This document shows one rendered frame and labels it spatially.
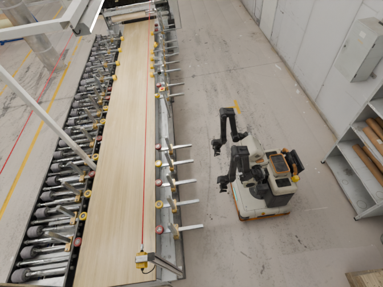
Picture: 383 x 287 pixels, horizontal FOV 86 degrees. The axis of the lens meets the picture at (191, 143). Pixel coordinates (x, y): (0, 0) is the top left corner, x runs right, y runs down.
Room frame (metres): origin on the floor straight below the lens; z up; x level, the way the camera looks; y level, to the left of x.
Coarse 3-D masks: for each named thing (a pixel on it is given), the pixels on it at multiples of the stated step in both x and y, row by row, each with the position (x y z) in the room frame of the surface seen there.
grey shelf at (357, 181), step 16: (368, 112) 1.38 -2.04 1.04; (352, 128) 1.32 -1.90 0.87; (336, 144) 1.36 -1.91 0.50; (352, 144) 1.30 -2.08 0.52; (368, 144) 1.06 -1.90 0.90; (336, 160) 1.30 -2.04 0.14; (352, 160) 1.08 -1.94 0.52; (336, 176) 1.06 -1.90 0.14; (352, 176) 1.02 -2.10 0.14; (368, 176) 0.84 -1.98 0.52; (352, 192) 0.80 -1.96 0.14; (368, 192) 0.76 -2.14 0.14; (368, 208) 0.58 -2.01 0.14
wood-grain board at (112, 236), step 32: (128, 32) 4.94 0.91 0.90; (128, 64) 3.62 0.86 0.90; (128, 96) 2.69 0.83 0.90; (128, 128) 2.00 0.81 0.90; (128, 160) 1.46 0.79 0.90; (96, 192) 1.11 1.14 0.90; (128, 192) 1.04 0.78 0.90; (96, 224) 0.75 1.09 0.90; (128, 224) 0.69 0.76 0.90; (96, 256) 0.46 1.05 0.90; (128, 256) 0.41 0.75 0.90
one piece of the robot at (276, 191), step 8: (272, 152) 1.24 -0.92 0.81; (288, 152) 1.09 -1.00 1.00; (264, 168) 1.06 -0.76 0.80; (296, 168) 0.90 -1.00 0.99; (272, 176) 0.94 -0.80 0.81; (288, 176) 0.91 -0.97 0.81; (296, 176) 0.84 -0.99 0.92; (272, 184) 0.85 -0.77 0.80; (280, 184) 0.83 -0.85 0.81; (288, 184) 0.81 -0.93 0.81; (296, 184) 0.80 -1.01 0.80; (272, 192) 0.80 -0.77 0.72; (280, 192) 0.76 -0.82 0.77; (288, 192) 0.76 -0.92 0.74; (264, 200) 0.86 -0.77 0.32; (272, 200) 0.76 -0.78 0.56; (280, 200) 0.76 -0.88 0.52; (288, 200) 0.75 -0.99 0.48
